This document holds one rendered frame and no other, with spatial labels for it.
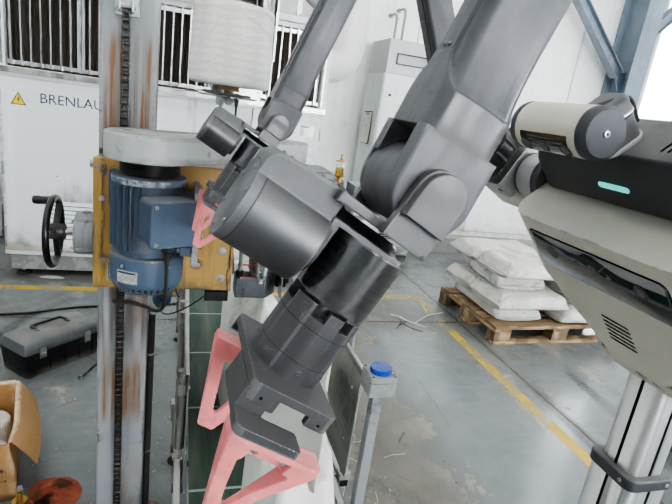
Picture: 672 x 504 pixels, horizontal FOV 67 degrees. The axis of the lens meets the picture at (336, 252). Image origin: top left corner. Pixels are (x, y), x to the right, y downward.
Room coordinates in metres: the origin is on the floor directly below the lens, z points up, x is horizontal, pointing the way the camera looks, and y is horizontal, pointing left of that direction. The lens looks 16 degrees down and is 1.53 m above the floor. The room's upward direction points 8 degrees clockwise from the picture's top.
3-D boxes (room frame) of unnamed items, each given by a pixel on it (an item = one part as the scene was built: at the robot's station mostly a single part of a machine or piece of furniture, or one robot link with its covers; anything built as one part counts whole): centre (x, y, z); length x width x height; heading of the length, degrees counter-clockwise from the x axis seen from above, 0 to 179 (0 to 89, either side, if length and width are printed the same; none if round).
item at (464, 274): (4.10, -1.31, 0.32); 0.67 x 0.42 x 0.14; 112
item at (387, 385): (1.26, -0.17, 0.81); 0.08 x 0.08 x 0.06; 18
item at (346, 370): (1.93, 0.02, 0.54); 1.05 x 0.02 x 0.41; 18
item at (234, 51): (1.10, 0.27, 1.61); 0.17 x 0.17 x 0.17
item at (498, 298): (3.73, -1.44, 0.32); 0.66 x 0.43 x 0.15; 110
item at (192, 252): (1.14, 0.35, 1.23); 0.28 x 0.07 x 0.16; 18
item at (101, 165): (1.29, 0.45, 1.18); 0.34 x 0.25 x 0.31; 108
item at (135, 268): (1.05, 0.41, 1.21); 0.15 x 0.15 x 0.25
